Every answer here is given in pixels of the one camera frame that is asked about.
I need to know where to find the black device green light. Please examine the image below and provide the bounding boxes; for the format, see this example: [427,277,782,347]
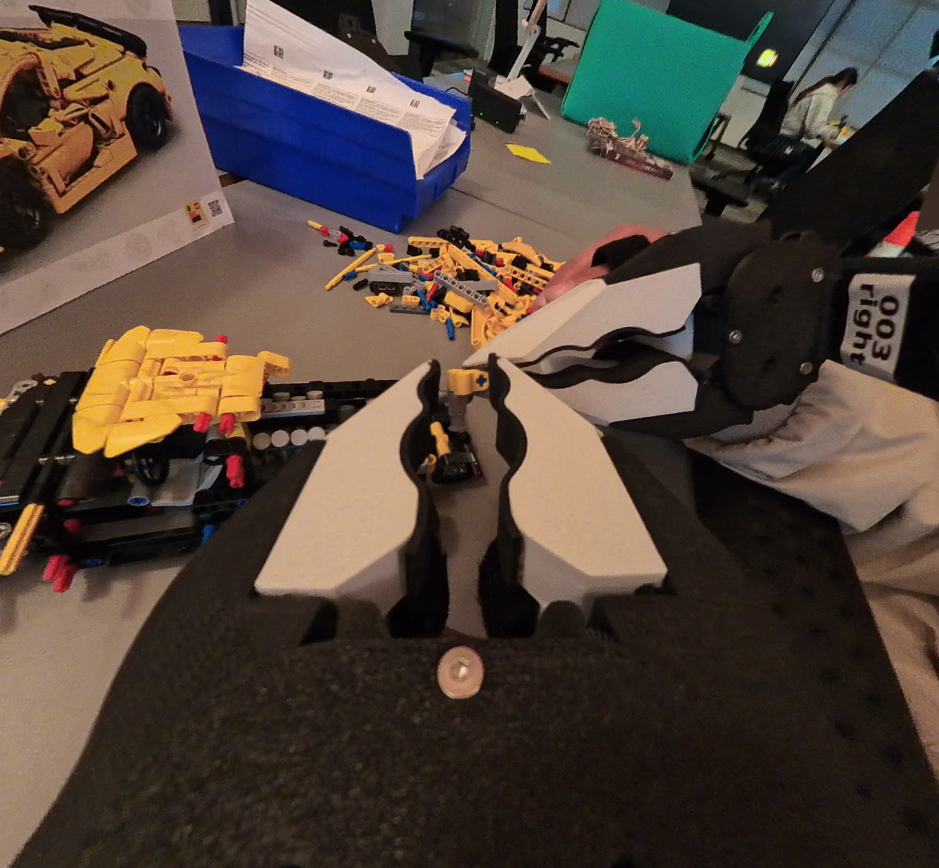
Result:
[467,69,529,134]

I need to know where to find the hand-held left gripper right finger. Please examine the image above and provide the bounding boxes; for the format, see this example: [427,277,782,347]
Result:
[478,354,669,638]

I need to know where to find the blue plastic bin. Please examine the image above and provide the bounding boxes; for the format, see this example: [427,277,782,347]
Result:
[178,23,472,234]

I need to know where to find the small black brick assembly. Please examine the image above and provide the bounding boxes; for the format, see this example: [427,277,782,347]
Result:
[418,420,485,485]

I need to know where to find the green folding box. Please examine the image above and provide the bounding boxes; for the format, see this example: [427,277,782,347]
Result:
[561,0,775,166]

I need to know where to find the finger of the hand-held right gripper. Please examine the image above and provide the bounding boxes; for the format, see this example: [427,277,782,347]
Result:
[528,347,705,429]
[464,262,705,371]

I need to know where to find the wooden skeleton model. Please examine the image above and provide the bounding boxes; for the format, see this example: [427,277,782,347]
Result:
[585,117,674,181]

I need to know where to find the white paper sheets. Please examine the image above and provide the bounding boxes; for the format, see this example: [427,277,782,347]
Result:
[240,0,468,181]

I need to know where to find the small yellow grey brick assembly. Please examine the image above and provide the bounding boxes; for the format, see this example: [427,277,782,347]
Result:
[446,367,491,436]

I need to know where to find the toy car instruction booklet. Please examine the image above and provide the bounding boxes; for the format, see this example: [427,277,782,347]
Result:
[0,0,236,337]

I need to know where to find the person's right hand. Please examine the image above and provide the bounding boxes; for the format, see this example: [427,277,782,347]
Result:
[534,224,665,311]

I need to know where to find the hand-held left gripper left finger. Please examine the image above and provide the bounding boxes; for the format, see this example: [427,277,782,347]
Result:
[253,359,450,638]

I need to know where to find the pile of loose bricks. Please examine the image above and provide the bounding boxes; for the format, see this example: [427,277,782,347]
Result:
[308,218,566,348]

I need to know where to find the person's right forearm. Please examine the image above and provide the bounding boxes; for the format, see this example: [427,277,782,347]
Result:
[686,360,939,781]

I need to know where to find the partly built toy car chassis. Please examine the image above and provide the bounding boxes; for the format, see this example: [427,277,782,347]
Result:
[0,325,401,594]

